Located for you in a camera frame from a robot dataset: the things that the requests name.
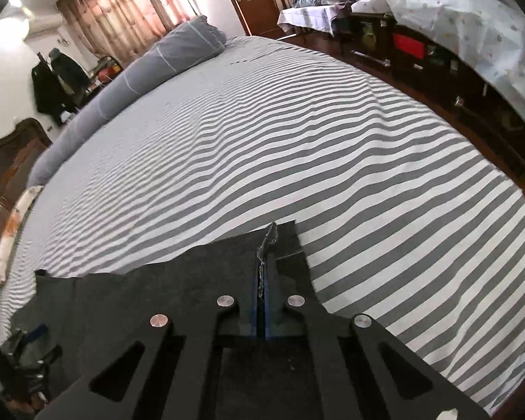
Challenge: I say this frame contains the floral white orange pillow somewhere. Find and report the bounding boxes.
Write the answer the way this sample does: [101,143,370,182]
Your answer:
[0,185,43,287]

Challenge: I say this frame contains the grey white striped bed sheet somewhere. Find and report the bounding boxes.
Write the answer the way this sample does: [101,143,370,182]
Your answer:
[0,37,525,413]

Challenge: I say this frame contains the dark wooden headboard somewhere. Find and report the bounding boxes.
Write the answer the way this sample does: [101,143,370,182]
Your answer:
[0,119,51,239]

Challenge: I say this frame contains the dark hanging jackets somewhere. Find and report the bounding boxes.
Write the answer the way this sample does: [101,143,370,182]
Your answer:
[31,48,91,126]

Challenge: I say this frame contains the dark wooden low cabinet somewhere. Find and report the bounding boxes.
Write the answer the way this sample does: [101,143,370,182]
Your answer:
[332,13,525,165]

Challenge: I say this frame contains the grey rolled duvet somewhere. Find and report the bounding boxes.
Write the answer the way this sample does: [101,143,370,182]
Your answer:
[27,15,228,187]

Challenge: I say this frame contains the white dotted cover cloth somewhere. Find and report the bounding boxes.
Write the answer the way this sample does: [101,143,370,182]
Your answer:
[352,0,525,122]

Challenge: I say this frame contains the pink patterned curtain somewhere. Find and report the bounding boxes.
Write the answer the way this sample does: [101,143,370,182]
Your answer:
[57,0,199,65]

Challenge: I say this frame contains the pile of clothes on cabinet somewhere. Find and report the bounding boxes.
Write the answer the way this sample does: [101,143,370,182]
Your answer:
[277,0,360,36]

